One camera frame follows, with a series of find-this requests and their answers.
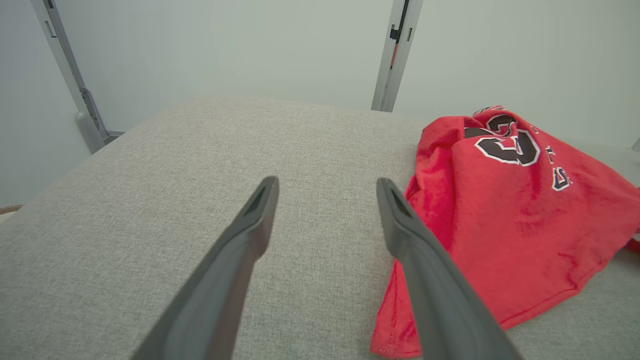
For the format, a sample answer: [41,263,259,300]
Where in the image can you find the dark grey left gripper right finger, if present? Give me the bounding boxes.
[377,178,524,360]

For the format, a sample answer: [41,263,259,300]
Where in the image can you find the grey partition post black latch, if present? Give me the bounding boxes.
[371,0,425,113]

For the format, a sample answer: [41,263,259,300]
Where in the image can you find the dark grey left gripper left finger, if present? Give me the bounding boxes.
[131,176,280,360]

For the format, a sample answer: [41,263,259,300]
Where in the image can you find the grey partition post cylinder feet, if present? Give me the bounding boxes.
[30,0,126,155]

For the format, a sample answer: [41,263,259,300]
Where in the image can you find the red sports garment white trim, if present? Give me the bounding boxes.
[370,105,640,359]

